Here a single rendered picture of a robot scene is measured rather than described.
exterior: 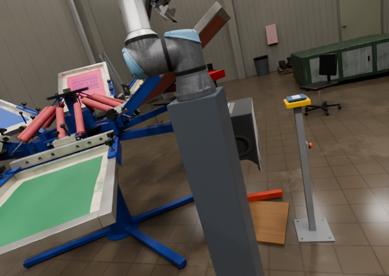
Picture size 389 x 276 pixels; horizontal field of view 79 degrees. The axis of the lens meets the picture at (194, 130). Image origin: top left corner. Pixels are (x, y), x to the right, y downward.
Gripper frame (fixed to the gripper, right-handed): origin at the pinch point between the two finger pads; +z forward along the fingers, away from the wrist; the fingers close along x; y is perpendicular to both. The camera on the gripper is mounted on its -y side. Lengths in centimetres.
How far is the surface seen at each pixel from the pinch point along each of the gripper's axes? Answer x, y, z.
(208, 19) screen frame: -1.9, 14.2, 13.4
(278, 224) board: 20, -51, 146
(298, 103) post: 9, 18, 80
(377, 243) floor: 2, -4, 178
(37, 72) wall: 329, -349, -258
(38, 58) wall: 346, -332, -284
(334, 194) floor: 54, -11, 173
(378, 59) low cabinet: 429, 169, 241
